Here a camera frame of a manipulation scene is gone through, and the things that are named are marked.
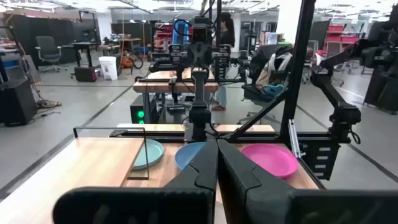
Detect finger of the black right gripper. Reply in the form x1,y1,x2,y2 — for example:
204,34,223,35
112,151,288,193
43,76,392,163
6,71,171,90
200,42,214,69
187,42,201,69

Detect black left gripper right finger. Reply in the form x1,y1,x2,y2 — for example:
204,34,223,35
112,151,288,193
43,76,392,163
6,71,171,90
217,139,398,224

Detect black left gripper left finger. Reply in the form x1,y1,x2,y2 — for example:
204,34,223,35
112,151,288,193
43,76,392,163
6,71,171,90
52,139,219,224

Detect magenta plate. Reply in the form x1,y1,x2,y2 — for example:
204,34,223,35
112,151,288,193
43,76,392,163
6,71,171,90
241,143,299,180

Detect light teal plate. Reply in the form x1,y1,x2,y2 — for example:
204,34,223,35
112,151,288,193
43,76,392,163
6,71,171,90
132,139,165,170

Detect blue plate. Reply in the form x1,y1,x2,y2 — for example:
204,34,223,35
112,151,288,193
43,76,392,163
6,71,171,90
174,141,206,170

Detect blue lit monitor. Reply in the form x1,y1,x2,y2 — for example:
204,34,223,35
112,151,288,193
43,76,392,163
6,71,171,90
172,18,191,46

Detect red storage bins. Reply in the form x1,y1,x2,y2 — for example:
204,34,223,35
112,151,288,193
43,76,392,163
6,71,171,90
153,24,174,42
325,24,361,45

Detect person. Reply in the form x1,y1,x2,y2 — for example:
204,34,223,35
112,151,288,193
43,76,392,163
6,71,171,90
212,12,236,112
305,46,323,67

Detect wooden workbench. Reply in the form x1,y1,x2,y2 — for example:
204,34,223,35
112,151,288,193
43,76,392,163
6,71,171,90
132,68,220,124

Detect orange shop vacuum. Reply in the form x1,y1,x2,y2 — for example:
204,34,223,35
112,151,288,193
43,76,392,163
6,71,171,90
119,50,144,70

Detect black chair with clothes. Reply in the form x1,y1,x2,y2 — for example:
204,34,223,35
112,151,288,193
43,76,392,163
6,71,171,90
238,43,295,125

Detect black computer tower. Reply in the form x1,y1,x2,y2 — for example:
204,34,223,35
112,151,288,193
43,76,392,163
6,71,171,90
129,95,147,124

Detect white waste bin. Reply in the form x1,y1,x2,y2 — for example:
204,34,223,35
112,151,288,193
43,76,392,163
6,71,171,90
98,55,119,81

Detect black equipment case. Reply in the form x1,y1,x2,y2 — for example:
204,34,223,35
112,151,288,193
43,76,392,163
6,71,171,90
73,67,98,83

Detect dark standing desk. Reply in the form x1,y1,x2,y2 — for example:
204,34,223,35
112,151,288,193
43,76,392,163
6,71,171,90
62,42,101,68

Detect dark grey office chair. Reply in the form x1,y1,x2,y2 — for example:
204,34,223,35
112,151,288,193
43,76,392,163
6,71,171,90
34,35,63,73

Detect black cabinet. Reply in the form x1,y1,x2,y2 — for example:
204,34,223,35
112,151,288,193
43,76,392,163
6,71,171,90
363,65,398,114

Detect black speaker box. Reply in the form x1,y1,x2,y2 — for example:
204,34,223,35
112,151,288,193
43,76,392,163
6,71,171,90
0,79,37,127

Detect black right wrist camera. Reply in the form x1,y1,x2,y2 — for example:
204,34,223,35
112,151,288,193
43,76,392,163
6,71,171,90
190,17,213,44

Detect tangled floor cables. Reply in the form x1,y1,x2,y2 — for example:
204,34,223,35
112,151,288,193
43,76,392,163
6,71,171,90
35,98,63,110

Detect black partition wall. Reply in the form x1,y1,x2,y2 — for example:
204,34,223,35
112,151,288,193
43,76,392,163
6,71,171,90
2,14,101,68

